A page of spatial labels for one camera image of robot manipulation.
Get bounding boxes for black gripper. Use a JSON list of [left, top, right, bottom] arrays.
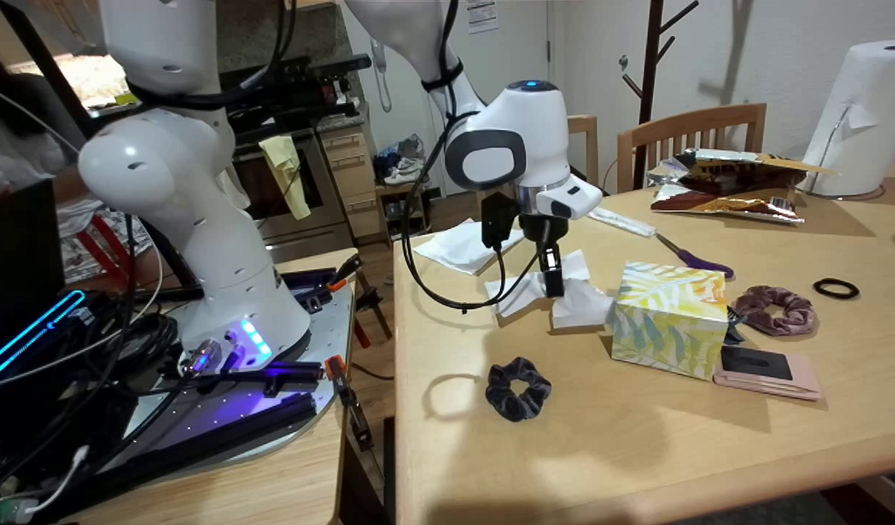
[[482, 193, 570, 297]]

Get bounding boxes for white paper towel sheet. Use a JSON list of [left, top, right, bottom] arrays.
[[482, 247, 616, 335]]

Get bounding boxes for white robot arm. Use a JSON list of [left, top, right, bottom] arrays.
[[79, 0, 600, 377]]

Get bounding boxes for clear plastic wrapped utensil packet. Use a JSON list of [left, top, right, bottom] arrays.
[[590, 206, 657, 240]]

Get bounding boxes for folded white paper napkin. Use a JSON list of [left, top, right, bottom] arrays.
[[408, 218, 497, 273]]

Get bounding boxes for black velvet scrunchie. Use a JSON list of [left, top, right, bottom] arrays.
[[485, 355, 552, 422]]

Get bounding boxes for wooden chair near door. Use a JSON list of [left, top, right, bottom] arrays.
[[570, 114, 600, 180]]

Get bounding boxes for yellow green tissue box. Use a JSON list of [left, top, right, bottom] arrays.
[[606, 262, 730, 381]]

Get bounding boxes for brown snack bag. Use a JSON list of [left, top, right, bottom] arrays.
[[647, 148, 816, 224]]

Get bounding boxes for pink phone with black screen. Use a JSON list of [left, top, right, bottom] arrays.
[[714, 346, 823, 403]]

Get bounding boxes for maroon patterned scrunchie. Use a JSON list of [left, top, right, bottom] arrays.
[[736, 285, 816, 335]]

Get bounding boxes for wooden chair near boiler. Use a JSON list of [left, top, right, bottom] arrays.
[[618, 103, 768, 190]]

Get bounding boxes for dark wooden coat stand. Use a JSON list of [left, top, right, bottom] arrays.
[[618, 0, 701, 190]]

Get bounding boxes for white electric water boiler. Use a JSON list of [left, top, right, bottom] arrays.
[[804, 40, 895, 195]]

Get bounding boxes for black monitor with blue light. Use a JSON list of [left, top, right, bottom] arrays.
[[0, 180, 86, 380]]

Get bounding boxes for purple handled scissors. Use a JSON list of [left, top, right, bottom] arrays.
[[654, 234, 736, 279]]

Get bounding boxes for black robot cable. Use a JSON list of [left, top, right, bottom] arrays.
[[399, 0, 545, 314]]

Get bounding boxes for black hair tie ring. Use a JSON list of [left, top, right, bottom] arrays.
[[810, 273, 864, 303]]

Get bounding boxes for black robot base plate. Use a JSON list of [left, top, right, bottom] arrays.
[[36, 270, 361, 520]]

